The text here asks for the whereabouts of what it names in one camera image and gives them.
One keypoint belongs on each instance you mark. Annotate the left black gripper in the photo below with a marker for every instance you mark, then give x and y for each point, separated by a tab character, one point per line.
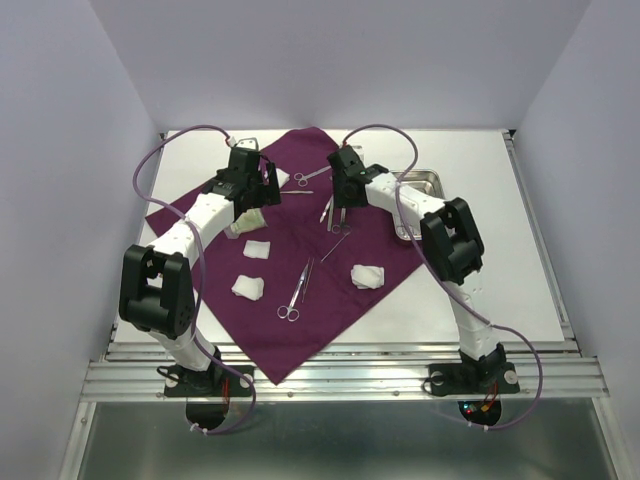
269	194

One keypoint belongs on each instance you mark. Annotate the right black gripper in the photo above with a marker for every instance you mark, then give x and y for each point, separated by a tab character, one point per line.
339	199

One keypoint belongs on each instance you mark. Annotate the steel forceps ring handled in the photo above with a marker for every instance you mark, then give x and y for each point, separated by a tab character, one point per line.
342	227

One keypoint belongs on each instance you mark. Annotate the thin steel probe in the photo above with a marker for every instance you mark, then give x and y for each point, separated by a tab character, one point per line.
333	248

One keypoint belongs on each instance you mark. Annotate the stainless steel instrument tray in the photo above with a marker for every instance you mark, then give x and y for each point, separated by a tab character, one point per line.
421	192

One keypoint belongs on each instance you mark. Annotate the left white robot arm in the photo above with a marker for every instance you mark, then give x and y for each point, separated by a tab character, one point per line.
156	292

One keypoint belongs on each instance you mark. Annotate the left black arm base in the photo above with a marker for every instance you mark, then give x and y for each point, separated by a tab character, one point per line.
215	382

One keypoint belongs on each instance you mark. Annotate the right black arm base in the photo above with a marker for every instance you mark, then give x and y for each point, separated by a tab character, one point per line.
472	377

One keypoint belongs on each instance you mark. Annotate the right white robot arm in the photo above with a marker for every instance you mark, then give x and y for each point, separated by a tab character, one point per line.
450	241

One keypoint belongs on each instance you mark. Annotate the purple surgical drape cloth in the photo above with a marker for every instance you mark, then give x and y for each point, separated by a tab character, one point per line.
333	306

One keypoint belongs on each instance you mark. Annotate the white gauze pad top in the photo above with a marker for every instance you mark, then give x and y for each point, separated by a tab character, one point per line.
282	177

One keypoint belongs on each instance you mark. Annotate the white gauze pad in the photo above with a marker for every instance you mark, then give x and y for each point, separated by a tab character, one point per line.
367	277
257	249
248	287
282	177

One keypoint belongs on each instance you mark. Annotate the steel scissors top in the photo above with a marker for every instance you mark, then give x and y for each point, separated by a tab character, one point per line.
303	179

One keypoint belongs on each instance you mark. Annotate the steel scissors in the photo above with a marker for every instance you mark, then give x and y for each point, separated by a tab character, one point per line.
303	179
289	311

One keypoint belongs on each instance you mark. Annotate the white gauze pad upper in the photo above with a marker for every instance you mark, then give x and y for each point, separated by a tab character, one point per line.
257	249

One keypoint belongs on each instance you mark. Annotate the white gauze pad lower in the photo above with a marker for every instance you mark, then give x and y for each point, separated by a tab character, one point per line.
248	287

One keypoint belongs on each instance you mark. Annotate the white gauze pad right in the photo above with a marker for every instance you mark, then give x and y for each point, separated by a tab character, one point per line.
367	277

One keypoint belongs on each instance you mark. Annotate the steel scissors bottom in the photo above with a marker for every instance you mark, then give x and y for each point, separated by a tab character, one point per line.
289	311

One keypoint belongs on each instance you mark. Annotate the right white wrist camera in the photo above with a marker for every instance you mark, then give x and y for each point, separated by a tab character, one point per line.
354	148

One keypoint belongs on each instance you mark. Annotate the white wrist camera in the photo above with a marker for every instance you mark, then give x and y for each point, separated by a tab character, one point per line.
354	148
250	143

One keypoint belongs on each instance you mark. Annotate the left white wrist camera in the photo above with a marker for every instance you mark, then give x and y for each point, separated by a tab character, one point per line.
250	143

